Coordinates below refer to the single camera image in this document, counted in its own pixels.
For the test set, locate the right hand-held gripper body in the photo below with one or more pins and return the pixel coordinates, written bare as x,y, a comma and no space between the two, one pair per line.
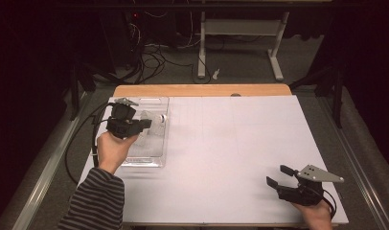
302,195

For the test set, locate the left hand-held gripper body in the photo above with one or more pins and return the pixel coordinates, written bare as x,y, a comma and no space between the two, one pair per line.
124,126

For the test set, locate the clear plastic tray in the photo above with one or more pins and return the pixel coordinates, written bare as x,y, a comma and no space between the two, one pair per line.
151,155

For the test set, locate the person's left hand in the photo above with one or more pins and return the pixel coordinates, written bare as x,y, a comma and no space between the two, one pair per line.
114,151

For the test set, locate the person's right hand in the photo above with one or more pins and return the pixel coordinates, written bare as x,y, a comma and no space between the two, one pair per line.
316,219

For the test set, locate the black tripod stand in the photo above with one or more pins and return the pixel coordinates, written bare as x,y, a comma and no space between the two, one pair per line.
75,96
338,102

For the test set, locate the white table mat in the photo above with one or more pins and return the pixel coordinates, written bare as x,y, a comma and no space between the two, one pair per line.
215,191

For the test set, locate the small white floor object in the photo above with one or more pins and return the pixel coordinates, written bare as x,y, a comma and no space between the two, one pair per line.
216,74

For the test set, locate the dark computer tower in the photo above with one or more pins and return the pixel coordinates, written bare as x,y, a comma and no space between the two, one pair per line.
119,38

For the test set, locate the metal floor rail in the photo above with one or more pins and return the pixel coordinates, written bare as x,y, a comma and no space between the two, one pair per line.
45,179
358,179

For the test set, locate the white metal stand frame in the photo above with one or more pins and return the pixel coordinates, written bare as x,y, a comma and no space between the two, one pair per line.
240,27

